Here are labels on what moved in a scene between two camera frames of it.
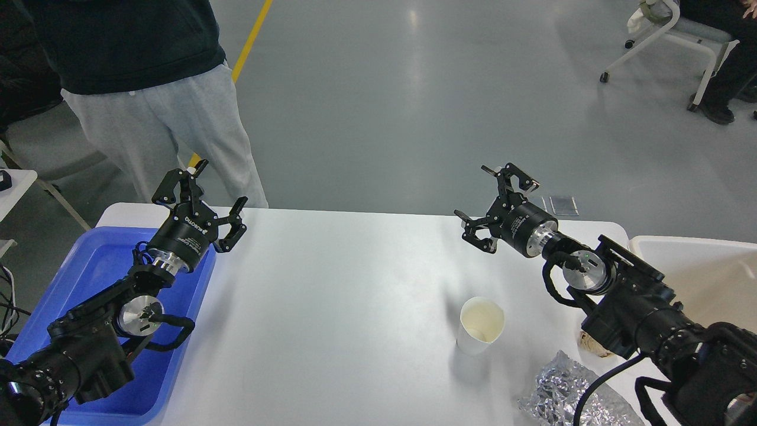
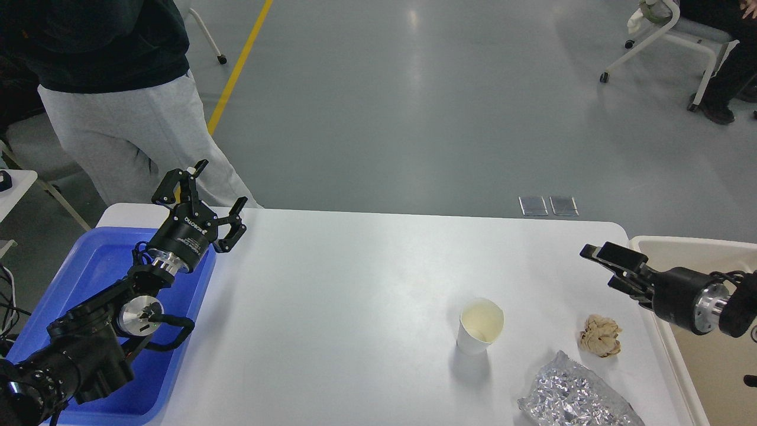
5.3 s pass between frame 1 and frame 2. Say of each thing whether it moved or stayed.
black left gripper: stayed
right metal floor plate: stayed
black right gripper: moved
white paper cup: stayed
